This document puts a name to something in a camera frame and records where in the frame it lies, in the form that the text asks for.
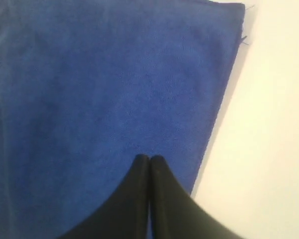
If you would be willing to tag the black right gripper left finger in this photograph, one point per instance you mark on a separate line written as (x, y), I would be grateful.
(124, 215)

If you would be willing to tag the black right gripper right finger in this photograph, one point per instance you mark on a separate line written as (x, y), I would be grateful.
(174, 214)

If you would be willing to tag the blue towel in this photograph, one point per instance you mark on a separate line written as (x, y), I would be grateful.
(86, 85)

